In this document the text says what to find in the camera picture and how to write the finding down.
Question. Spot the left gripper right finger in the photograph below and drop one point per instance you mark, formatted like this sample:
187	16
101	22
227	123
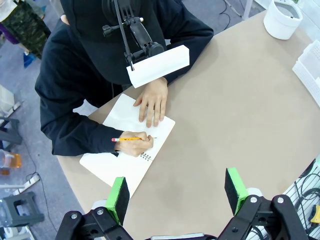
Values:
237	190

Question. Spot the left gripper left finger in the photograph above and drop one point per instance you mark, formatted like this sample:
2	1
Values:
117	197

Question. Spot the white spiral notebook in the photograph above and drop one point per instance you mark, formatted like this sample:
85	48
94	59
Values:
120	172

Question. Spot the yellow pencil with eraser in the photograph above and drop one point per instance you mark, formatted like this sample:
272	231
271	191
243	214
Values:
125	139

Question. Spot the person's right forearm black sleeve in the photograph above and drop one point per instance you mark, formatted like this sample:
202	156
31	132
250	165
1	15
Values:
82	137

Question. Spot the person's right hand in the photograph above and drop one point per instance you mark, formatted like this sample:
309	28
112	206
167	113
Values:
132	146

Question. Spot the person's left hand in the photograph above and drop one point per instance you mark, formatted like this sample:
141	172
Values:
153	100

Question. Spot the yellow tool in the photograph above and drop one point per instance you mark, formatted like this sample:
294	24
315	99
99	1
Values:
316	212

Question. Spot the white power strip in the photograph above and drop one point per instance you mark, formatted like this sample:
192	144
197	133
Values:
31	180

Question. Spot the orange translucent container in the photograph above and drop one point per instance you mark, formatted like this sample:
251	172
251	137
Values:
15	161

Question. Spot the dark grey plastic stool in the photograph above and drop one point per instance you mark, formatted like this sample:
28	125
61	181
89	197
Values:
8	207
10	135

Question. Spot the person in black hoodie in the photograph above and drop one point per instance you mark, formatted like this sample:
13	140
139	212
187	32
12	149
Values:
65	82

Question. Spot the black cap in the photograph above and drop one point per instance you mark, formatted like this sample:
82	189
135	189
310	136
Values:
100	62

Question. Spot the white perforated plastic basket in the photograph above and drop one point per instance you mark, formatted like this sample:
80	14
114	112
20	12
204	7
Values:
307	70

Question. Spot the white storage box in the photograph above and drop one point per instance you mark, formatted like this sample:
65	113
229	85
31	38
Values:
5	97

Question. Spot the blue box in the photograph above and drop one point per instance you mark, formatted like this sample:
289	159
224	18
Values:
28	60

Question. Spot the white lidded trash bin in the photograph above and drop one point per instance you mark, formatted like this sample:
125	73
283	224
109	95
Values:
277	22

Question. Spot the camouflage patterned garment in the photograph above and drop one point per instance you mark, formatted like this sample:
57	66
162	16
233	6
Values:
25	27

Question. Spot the white head camera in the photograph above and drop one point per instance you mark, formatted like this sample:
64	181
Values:
160	65

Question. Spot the black head camera mount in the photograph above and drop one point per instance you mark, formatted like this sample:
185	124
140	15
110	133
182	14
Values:
140	32

